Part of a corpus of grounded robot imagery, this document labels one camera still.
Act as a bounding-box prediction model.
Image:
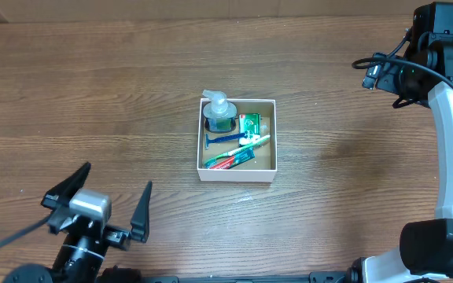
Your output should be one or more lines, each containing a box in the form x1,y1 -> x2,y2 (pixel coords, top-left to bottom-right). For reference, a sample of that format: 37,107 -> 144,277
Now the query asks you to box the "green white toothbrush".
204,134 -> 271,166

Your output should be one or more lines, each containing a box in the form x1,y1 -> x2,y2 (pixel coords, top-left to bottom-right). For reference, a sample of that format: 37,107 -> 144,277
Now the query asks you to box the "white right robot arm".
343,2 -> 453,282

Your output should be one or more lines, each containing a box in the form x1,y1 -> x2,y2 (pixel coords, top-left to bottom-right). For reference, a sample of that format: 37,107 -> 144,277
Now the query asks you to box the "white cardboard box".
196,98 -> 278,183

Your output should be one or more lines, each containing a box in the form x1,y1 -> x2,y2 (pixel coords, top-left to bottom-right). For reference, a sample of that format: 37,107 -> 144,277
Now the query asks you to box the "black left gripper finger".
41,162 -> 91,209
131,181 -> 153,243

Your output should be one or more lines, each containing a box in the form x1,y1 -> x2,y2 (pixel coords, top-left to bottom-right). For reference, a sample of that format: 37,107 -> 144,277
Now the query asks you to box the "blue disposable razor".
204,132 -> 247,150

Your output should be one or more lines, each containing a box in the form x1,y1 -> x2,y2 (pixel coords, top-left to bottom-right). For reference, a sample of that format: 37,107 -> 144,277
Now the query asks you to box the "red green toothpaste tube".
207,149 -> 255,170

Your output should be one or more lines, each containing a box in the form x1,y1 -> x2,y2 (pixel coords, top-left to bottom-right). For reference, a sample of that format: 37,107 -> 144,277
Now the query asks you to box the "green soap bar packet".
238,113 -> 261,146

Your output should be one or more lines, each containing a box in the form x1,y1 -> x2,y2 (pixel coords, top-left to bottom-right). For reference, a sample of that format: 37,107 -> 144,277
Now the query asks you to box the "clear pump soap bottle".
202,90 -> 237,134

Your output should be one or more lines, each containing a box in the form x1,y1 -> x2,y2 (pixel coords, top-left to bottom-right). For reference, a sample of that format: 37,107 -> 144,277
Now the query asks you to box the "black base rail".
140,271 -> 348,283

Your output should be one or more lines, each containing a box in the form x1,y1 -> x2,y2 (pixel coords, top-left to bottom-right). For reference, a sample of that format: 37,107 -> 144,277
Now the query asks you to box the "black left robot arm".
4,162 -> 153,283

